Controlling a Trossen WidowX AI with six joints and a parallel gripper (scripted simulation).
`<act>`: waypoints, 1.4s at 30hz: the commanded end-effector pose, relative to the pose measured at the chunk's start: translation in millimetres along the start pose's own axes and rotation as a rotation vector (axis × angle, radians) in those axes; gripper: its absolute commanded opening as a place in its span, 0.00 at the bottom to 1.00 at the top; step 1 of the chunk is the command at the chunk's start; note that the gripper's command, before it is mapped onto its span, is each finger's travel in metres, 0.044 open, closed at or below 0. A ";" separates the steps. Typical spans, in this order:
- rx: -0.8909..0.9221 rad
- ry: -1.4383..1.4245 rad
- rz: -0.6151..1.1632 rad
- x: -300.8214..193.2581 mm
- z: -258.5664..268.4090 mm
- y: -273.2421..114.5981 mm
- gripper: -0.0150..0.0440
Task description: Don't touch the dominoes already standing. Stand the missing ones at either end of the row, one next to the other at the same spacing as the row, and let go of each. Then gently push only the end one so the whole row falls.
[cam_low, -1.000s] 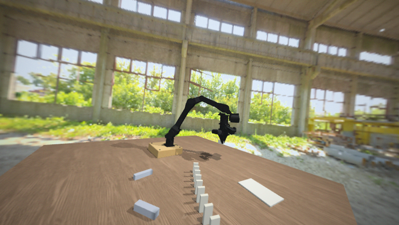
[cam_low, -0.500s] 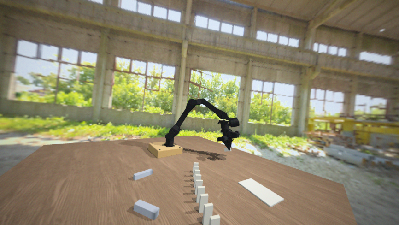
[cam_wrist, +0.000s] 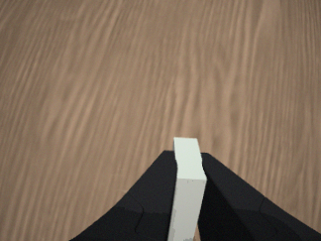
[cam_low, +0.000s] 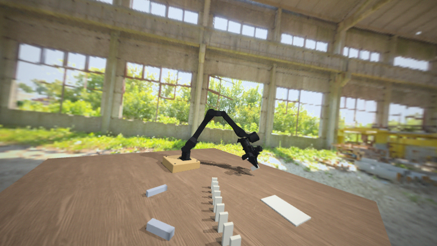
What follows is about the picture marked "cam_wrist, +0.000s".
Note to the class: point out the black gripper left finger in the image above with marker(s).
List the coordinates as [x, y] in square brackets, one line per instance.
[144, 212]

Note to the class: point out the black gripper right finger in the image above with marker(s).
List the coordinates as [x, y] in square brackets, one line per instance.
[232, 210]

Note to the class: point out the white domino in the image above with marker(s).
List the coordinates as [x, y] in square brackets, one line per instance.
[187, 195]

